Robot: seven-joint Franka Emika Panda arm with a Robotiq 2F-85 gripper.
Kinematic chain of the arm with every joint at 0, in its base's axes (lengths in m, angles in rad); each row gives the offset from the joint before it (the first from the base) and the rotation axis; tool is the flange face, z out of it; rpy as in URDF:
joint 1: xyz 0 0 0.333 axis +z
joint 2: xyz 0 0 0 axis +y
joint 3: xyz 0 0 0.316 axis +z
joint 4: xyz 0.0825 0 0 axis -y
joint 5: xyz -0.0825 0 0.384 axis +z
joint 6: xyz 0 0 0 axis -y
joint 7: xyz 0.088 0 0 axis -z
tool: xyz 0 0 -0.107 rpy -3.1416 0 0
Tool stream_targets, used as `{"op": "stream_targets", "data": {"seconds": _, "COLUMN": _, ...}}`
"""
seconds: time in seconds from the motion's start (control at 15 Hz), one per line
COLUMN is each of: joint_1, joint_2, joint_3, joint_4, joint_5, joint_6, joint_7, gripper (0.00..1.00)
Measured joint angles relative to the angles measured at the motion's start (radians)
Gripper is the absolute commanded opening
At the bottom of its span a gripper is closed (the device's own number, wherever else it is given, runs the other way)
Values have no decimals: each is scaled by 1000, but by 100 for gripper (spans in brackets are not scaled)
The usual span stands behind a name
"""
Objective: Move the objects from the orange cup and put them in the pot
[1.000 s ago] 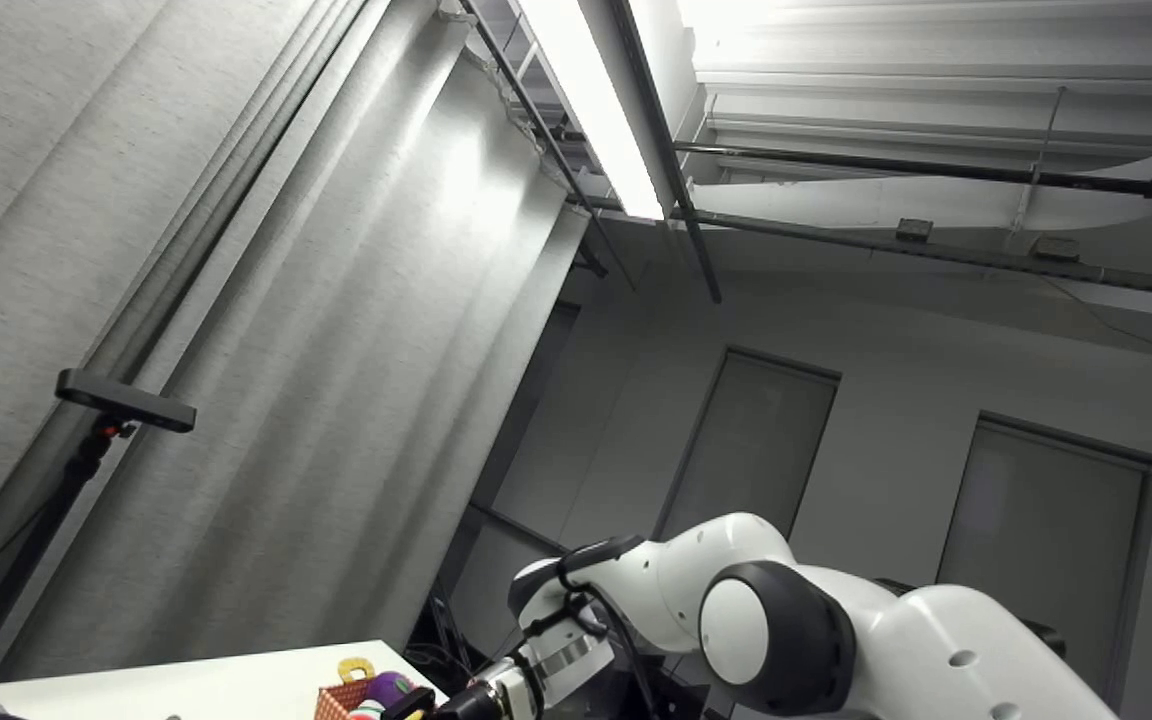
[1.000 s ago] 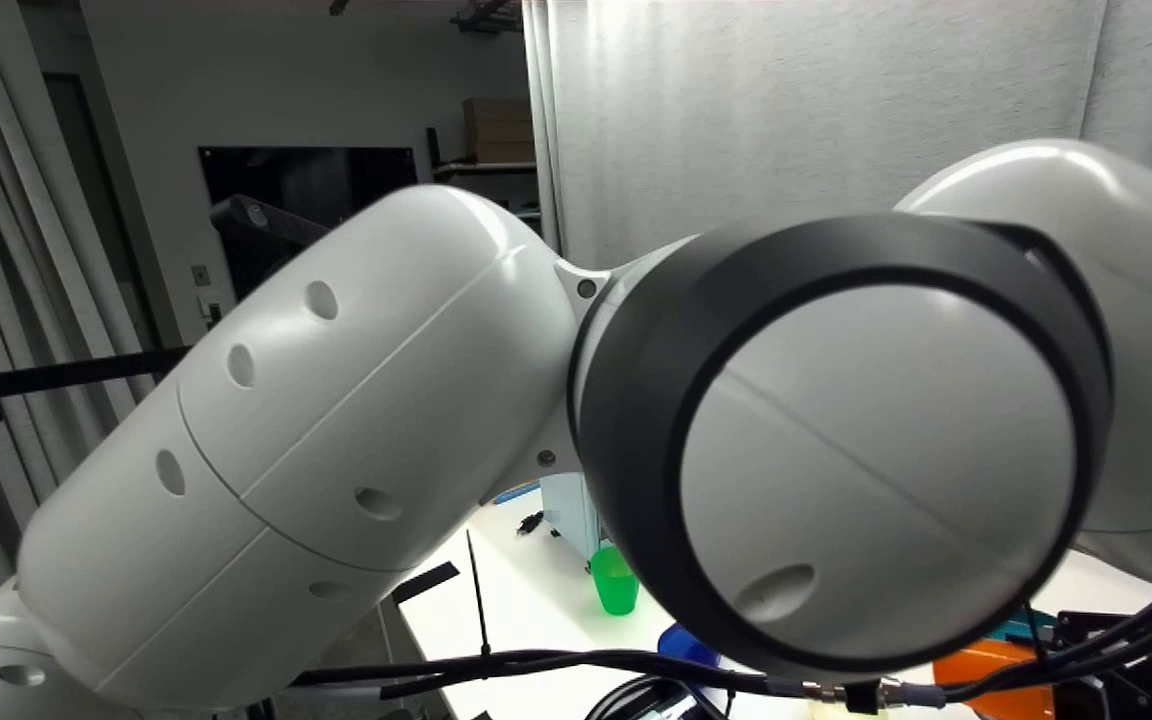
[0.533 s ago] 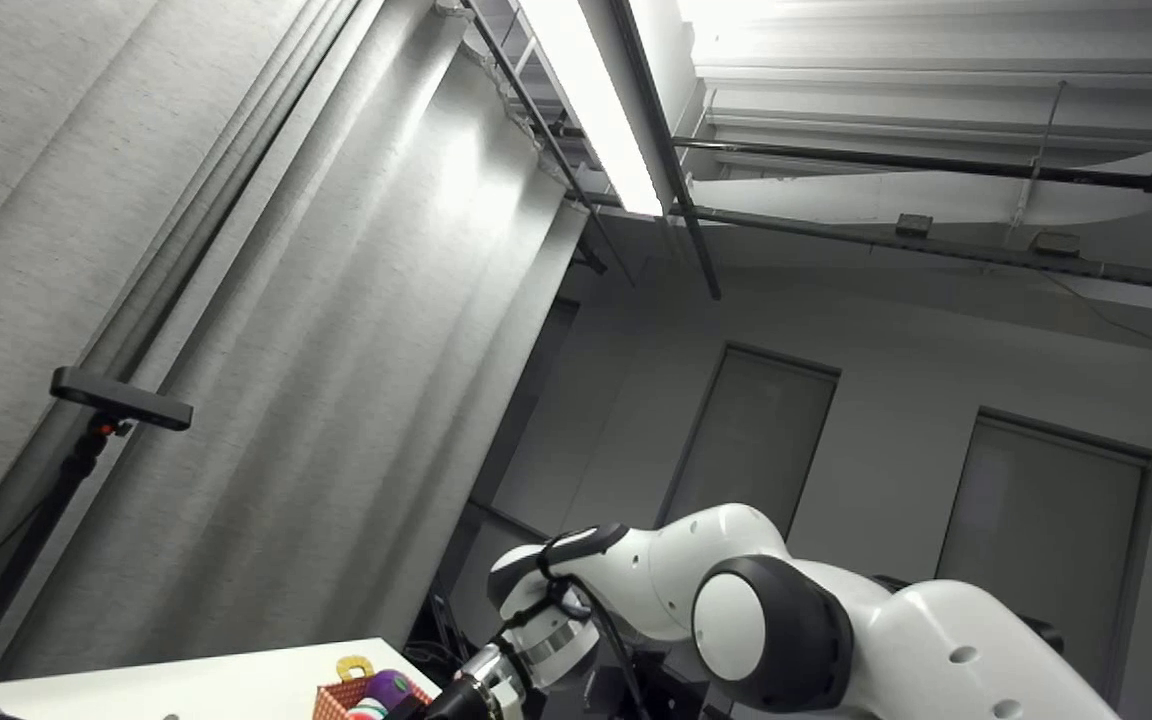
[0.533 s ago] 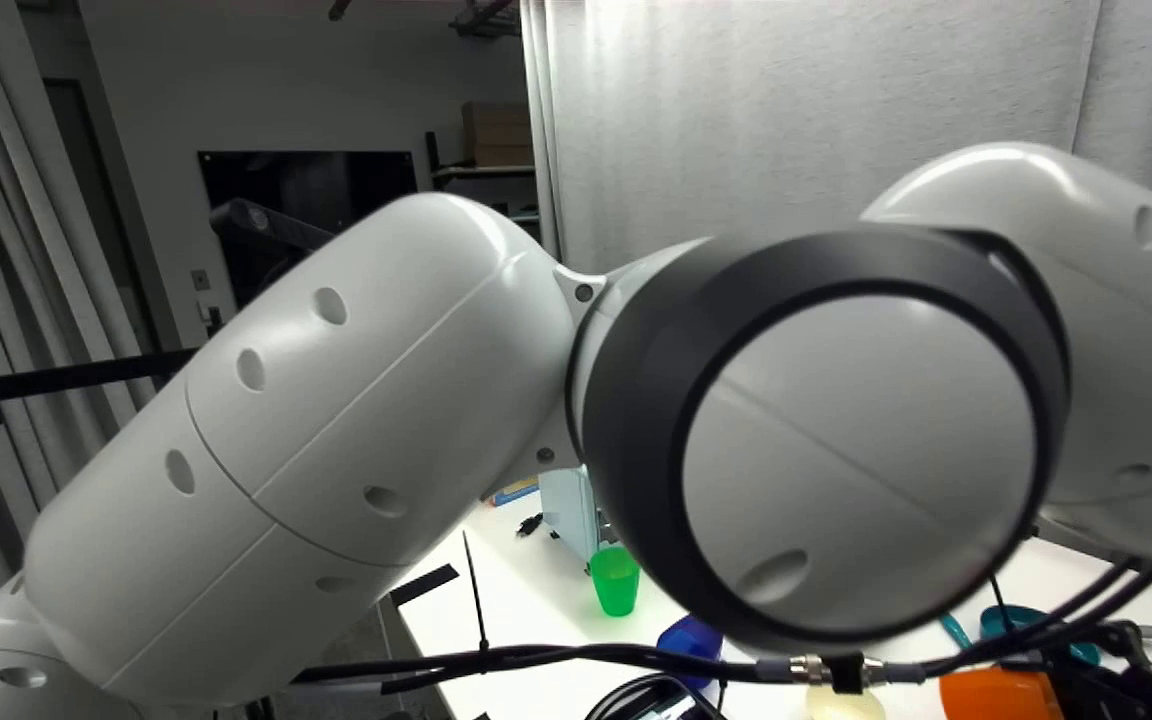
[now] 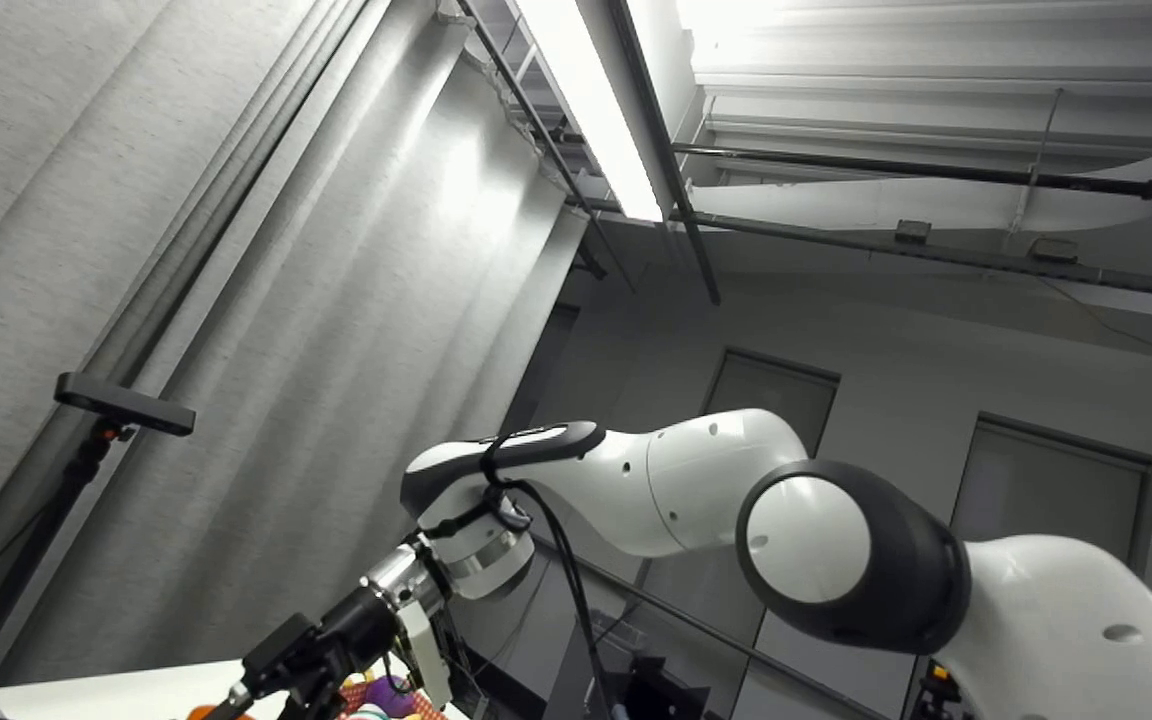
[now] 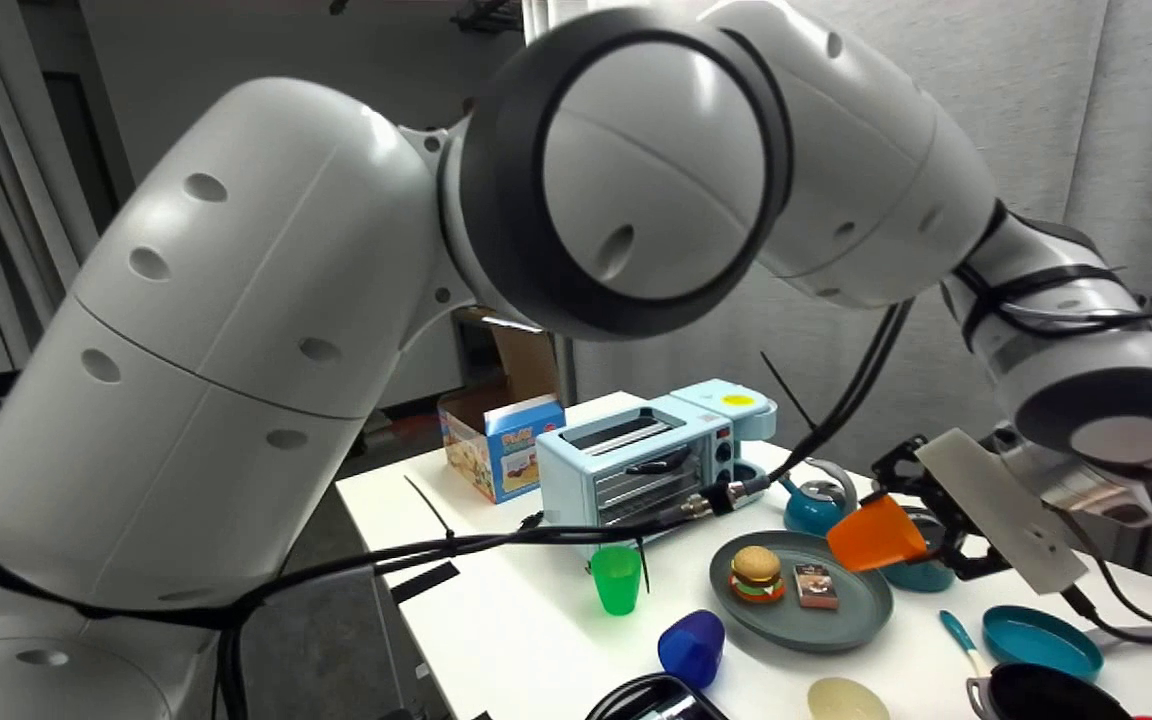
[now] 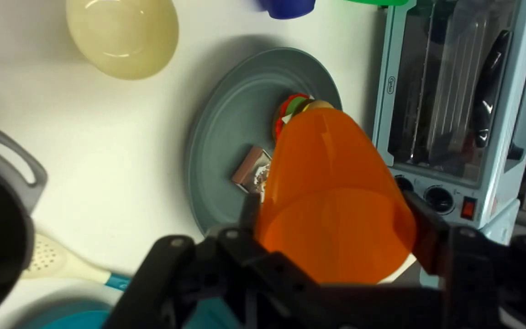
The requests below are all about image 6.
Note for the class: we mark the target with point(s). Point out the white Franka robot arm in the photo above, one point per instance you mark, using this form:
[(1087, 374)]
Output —
[(270, 334)]

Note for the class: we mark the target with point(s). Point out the cream bowl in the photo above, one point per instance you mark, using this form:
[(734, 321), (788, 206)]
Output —
[(849, 701)]

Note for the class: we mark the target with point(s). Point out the light blue toy toaster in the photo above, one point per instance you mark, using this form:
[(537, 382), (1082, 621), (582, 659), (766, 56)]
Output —
[(628, 464)]

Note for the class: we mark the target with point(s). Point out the teal round toy pot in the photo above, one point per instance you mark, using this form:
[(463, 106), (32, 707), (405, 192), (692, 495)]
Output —
[(816, 510)]

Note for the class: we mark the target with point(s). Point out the blue printed carton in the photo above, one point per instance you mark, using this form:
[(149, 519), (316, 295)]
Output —
[(510, 444)]

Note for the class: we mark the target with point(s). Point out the light blue toy appliance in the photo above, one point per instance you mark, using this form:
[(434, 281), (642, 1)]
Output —
[(729, 403)]

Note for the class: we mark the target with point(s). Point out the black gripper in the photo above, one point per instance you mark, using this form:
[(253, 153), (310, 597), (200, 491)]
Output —
[(901, 468)]

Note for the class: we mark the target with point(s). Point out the toy burger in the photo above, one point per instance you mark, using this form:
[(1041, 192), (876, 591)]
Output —
[(756, 579)]

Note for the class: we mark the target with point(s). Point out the grey-blue oval plate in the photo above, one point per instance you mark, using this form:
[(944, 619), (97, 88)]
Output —
[(800, 627)]

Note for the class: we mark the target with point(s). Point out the black tape strip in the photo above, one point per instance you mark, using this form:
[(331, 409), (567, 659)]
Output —
[(421, 580)]

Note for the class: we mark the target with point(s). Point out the brown cardboard box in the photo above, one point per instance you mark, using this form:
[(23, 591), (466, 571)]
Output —
[(521, 354)]

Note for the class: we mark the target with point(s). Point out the blue plastic cup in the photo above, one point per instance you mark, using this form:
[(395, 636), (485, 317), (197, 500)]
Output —
[(692, 651)]

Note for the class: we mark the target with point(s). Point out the orange plastic cup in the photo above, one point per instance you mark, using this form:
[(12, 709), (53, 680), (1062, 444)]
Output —
[(876, 536)]

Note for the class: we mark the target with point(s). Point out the green plastic cup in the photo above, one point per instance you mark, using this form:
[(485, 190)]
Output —
[(617, 580)]

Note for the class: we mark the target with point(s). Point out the black oval pan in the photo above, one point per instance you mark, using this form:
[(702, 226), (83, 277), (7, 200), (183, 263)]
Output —
[(650, 701)]

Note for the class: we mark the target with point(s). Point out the brown printed toy box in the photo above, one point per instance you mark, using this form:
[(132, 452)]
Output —
[(816, 587)]

